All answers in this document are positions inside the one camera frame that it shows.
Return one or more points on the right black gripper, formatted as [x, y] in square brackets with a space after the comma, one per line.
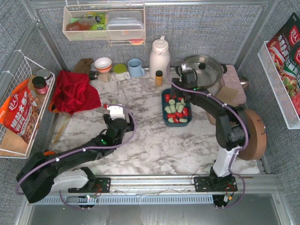
[185, 73]

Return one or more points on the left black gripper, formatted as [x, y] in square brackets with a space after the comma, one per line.
[108, 117]

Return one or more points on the teal storage basket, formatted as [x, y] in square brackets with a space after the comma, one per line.
[177, 109]

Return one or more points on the red coffee capsule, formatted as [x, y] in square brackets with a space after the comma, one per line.
[167, 97]

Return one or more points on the green coffee capsule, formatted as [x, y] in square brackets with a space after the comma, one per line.
[171, 120]

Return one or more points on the brown cardboard sheet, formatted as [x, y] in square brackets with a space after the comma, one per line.
[227, 94]

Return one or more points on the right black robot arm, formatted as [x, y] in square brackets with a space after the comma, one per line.
[232, 133]

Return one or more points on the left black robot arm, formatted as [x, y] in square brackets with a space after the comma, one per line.
[36, 178]

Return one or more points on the stainless steel pot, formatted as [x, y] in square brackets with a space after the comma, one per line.
[208, 70]

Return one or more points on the orange spice bottle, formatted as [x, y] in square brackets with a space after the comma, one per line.
[158, 78]

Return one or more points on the white thermos jug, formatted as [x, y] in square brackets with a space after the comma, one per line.
[159, 57]

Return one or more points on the pink egg tray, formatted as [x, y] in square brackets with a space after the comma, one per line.
[230, 79]

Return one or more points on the striped oven mitt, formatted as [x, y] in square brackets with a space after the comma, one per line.
[211, 119]

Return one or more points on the blue mug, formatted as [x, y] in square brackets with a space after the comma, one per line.
[135, 68]

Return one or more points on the red cloth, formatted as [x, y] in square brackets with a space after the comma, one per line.
[73, 93]

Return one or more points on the pepper grinder bottle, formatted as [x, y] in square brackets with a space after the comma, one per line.
[104, 77]

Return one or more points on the green lidded cup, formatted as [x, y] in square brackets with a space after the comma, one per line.
[121, 72]

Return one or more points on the white orange striped bowl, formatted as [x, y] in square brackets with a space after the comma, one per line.
[103, 64]

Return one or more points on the brown paper bag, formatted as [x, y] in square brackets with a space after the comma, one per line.
[83, 66]

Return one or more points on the orange cup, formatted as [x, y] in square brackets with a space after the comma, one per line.
[47, 153]

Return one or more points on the clear plastic container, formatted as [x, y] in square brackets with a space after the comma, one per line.
[125, 25]

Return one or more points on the dark lid jar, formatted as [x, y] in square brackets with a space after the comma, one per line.
[40, 85]

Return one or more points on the silver lid jar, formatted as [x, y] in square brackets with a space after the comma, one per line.
[46, 75]

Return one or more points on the round wooden board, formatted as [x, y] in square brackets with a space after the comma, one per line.
[258, 140]

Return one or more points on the red snack bag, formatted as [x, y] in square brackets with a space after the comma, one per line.
[18, 113]

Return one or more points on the red seasoning packet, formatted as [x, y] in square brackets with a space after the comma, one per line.
[284, 49]

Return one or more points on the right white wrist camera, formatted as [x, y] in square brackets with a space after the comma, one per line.
[184, 67]

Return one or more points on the white right wall basket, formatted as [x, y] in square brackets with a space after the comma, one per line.
[284, 102]

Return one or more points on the cream wall storage box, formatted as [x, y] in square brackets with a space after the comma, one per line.
[77, 28]

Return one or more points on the white wire side basket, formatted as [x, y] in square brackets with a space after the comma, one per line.
[11, 144]

